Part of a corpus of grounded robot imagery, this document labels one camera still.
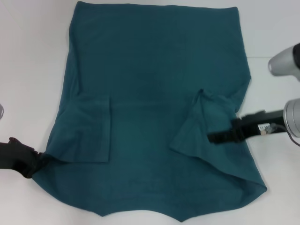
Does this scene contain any silver metal cable connector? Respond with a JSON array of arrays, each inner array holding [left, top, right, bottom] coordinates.
[[258, 123, 278, 136]]

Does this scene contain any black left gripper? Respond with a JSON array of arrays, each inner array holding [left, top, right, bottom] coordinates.
[[0, 137, 45, 179]]

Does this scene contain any grey cable with metal plug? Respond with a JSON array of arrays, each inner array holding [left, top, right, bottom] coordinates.
[[286, 130, 300, 148]]

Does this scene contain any blue shirt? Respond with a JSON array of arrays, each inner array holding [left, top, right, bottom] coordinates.
[[30, 1, 268, 215]]

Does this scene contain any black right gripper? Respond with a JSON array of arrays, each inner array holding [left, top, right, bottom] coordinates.
[[207, 109, 286, 145]]

